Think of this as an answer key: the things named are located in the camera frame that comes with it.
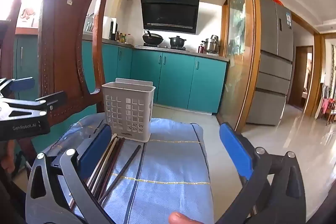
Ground person's left forearm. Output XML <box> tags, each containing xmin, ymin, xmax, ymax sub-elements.
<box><xmin>0</xmin><ymin>140</ymin><xmax>16</xmax><ymax>177</ymax></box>

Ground black chopstick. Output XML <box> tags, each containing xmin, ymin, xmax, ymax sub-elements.
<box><xmin>98</xmin><ymin>145</ymin><xmax>142</xmax><ymax>205</ymax></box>
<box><xmin>89</xmin><ymin>119</ymin><xmax>105</xmax><ymax>136</ymax></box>

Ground white kitchen appliance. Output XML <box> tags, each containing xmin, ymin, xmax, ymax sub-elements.
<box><xmin>103</xmin><ymin>16</ymin><xmax>117</xmax><ymax>41</ymax></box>

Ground black wok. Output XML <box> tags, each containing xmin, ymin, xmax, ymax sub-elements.
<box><xmin>142</xmin><ymin>30</ymin><xmax>164</xmax><ymax>46</ymax></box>

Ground person's right hand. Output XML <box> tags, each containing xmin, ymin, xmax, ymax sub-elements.
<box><xmin>168</xmin><ymin>212</ymin><xmax>196</xmax><ymax>224</ymax></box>

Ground pink garment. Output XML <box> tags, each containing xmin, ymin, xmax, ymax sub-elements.
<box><xmin>322</xmin><ymin>98</ymin><xmax>336</xmax><ymax>116</ymax></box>

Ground reddish brown chopstick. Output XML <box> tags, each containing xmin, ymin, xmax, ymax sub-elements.
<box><xmin>96</xmin><ymin>137</ymin><xmax>126</xmax><ymax>199</ymax></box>

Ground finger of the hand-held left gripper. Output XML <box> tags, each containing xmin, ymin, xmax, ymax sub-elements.
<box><xmin>0</xmin><ymin>91</ymin><xmax>67</xmax><ymax>123</ymax></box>
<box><xmin>0</xmin><ymin>77</ymin><xmax>36</xmax><ymax>99</ymax></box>

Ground black gas stove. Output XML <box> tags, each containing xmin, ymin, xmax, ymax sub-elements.
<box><xmin>143</xmin><ymin>43</ymin><xmax>187</xmax><ymax>51</ymax></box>

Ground brown wooden door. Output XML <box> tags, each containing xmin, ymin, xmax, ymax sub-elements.
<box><xmin>288</xmin><ymin>46</ymin><xmax>313</xmax><ymax>109</ymax></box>

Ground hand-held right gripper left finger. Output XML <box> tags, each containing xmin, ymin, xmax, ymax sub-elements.
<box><xmin>25</xmin><ymin>124</ymin><xmax>116</xmax><ymax>224</ymax></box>

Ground silver refrigerator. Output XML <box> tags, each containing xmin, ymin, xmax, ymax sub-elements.
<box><xmin>245</xmin><ymin>0</ymin><xmax>294</xmax><ymax>126</ymax></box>

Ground wood framed glass door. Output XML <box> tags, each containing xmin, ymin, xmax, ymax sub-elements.
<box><xmin>219</xmin><ymin>0</ymin><xmax>260</xmax><ymax>132</ymax></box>

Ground black cooking pot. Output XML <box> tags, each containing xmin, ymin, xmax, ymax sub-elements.
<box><xmin>169</xmin><ymin>35</ymin><xmax>187</xmax><ymax>48</ymax></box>

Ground black range hood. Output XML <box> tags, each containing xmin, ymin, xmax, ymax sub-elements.
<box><xmin>140</xmin><ymin>0</ymin><xmax>200</xmax><ymax>35</ymax></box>

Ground grey kitchen countertop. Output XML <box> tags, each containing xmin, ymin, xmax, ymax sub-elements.
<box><xmin>101</xmin><ymin>39</ymin><xmax>229</xmax><ymax>62</ymax></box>

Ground white plastic chopstick basket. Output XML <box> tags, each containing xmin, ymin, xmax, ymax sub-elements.
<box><xmin>101</xmin><ymin>78</ymin><xmax>156</xmax><ymax>143</ymax></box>

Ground carved wooden chair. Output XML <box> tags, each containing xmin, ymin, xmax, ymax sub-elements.
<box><xmin>0</xmin><ymin>0</ymin><xmax>108</xmax><ymax>161</ymax></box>

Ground dark brown chopstick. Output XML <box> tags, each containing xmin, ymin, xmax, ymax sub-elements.
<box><xmin>91</xmin><ymin>137</ymin><xmax>121</xmax><ymax>190</ymax></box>

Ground light blue cloth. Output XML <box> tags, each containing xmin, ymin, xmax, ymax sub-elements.
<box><xmin>45</xmin><ymin>114</ymin><xmax>214</xmax><ymax>224</ymax></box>

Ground steel stock pot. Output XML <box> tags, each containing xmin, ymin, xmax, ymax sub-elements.
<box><xmin>202</xmin><ymin>35</ymin><xmax>221</xmax><ymax>54</ymax></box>

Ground teal base cabinets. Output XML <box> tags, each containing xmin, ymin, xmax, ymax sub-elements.
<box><xmin>13</xmin><ymin>35</ymin><xmax>228</xmax><ymax>114</ymax></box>

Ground cluster of condiment bottles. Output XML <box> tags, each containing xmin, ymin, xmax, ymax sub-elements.
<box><xmin>117</xmin><ymin>31</ymin><xmax>134</xmax><ymax>44</ymax></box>

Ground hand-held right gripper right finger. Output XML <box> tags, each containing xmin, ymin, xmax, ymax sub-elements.
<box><xmin>214</xmin><ymin>123</ymin><xmax>306</xmax><ymax>224</ymax></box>

